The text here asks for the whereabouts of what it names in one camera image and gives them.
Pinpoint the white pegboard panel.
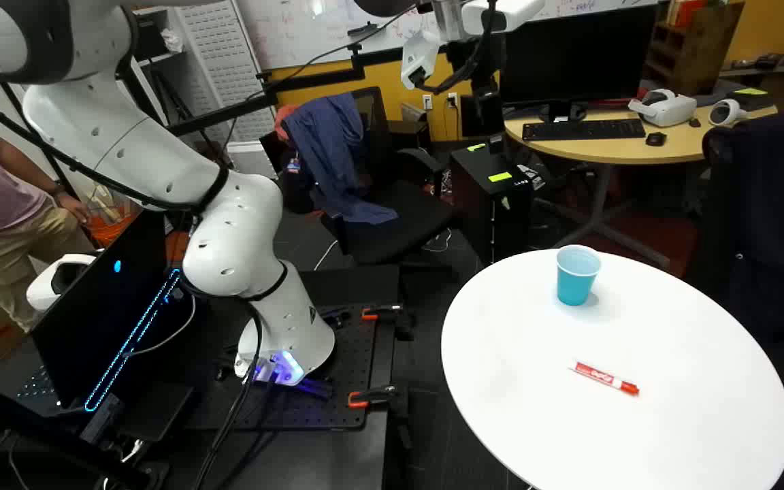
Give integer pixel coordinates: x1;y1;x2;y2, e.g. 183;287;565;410
165;0;267;148

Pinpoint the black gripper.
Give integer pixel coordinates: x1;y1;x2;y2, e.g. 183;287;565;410
474;5;508;69

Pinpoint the red marker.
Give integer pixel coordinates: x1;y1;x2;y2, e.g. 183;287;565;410
569;360;643;400

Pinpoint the black laptop with blue light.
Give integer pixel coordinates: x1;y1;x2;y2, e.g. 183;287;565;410
28;210;196;417

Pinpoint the brown wooden shelf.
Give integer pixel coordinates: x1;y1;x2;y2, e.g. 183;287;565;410
644;0;746;99

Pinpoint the whiteboard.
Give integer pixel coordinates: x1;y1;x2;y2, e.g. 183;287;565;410
237;0;658;69

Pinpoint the black keyboard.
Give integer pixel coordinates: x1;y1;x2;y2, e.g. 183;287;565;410
519;116;648;144

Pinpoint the black computer tower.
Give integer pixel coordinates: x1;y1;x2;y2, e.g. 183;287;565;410
448;140;539;268

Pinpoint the black swivel office chair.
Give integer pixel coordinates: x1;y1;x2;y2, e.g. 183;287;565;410
259;89;458;268

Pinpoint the black metal boom bar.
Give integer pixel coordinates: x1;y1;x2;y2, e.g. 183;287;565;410
168;62;386;140

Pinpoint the round wooden desk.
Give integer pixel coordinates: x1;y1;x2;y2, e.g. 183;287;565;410
501;103;782;268

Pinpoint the blue jacket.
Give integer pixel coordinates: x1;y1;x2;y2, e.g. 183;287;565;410
281;93;401;228

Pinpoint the white VR controller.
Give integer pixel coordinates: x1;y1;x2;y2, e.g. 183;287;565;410
708;95;752;130

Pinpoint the black computer monitor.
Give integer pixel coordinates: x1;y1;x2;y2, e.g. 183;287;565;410
499;3;662;107

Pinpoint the black orange bar clamp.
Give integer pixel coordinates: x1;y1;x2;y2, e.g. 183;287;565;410
360;303;417;344
346;383;414;413

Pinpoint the black camera stand pole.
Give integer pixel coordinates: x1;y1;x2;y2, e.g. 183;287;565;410
0;366;156;487

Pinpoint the black metal shelf rack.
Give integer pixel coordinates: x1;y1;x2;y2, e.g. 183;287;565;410
123;3;191;93

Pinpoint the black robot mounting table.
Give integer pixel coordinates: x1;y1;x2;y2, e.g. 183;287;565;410
0;268;407;490

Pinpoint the light blue plastic cup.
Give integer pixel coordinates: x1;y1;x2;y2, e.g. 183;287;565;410
552;242;605;307

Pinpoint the white VR headset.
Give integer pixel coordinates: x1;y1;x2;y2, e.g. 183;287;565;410
627;86;699;129
25;251;100;312

